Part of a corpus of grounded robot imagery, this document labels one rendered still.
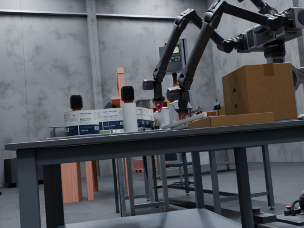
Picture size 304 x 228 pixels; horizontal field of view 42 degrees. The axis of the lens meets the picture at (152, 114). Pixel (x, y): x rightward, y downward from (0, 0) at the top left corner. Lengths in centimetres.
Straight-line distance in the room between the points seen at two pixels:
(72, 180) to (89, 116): 461
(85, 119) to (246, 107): 92
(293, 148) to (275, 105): 1082
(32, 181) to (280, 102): 116
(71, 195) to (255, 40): 482
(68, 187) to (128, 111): 453
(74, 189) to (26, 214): 547
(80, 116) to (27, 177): 94
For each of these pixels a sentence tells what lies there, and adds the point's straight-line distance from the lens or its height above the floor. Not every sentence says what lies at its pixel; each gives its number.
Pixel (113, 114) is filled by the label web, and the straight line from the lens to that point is 268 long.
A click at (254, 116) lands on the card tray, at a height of 86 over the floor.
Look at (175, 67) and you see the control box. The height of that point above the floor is 131.
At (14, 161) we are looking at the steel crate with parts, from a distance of 1242.
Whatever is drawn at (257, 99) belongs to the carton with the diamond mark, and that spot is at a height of 95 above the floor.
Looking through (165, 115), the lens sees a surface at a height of 99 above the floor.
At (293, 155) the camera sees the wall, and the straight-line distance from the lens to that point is 1278.
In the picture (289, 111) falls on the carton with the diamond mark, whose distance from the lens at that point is 197.
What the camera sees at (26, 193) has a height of 66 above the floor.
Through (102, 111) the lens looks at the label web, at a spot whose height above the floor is 105.
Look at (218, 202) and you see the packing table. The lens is 424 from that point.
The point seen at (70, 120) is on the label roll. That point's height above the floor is 97.
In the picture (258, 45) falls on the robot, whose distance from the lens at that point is 275.
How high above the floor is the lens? 77
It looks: 5 degrees up
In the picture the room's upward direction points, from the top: 5 degrees counter-clockwise
